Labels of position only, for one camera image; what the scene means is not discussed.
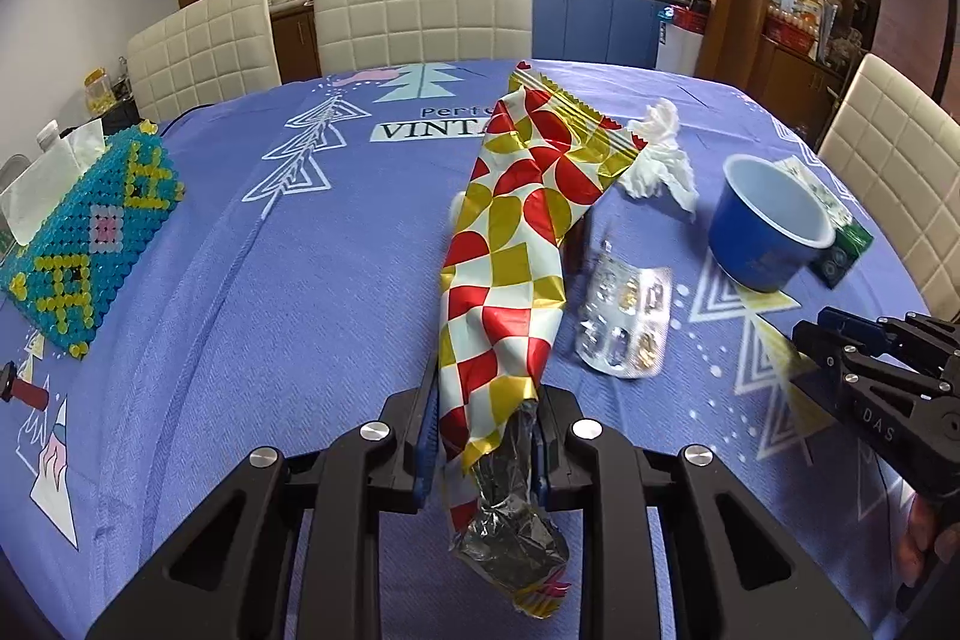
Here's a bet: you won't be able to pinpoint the cream quilted dining chair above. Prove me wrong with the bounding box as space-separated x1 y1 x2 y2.
816 53 960 319
311 0 535 79
126 0 282 124

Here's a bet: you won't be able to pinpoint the blue paper cup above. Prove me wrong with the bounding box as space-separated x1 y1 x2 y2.
707 154 836 294

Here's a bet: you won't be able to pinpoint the green black packet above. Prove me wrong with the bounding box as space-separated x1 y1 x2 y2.
772 156 875 290

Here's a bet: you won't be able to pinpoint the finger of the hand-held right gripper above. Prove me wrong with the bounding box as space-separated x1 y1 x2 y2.
791 321 940 395
817 306 960 362

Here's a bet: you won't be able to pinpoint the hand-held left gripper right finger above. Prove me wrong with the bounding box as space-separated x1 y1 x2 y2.
529 381 875 640

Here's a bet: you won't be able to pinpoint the person's right hand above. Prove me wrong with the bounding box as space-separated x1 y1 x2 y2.
898 494 942 592

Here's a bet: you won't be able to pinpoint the yellow plastic jar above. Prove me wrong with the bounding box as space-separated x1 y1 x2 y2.
82 68 115 112

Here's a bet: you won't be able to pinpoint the pink double door refrigerator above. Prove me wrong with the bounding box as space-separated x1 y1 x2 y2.
874 0 960 109

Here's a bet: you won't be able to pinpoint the red gold patterned foil wrapper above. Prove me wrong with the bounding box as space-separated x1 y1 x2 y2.
439 61 646 618

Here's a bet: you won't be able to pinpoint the crumpled white tissue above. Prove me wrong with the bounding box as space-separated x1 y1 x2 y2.
616 98 698 214

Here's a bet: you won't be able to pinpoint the beaded teal tissue box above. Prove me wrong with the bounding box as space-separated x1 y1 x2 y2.
0 119 186 360

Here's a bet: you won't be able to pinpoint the silver pill blister pack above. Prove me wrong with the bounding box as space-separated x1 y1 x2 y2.
576 239 674 380

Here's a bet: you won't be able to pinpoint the white water dispenser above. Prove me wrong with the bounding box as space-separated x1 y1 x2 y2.
656 0 710 75

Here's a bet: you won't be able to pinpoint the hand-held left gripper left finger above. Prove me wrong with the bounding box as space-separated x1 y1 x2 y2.
86 355 443 640

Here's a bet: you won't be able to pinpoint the red handled tool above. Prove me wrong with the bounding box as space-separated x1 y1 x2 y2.
0 361 50 408

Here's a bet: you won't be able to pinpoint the blue kitchen base cabinets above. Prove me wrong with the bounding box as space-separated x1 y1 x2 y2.
532 0 676 71

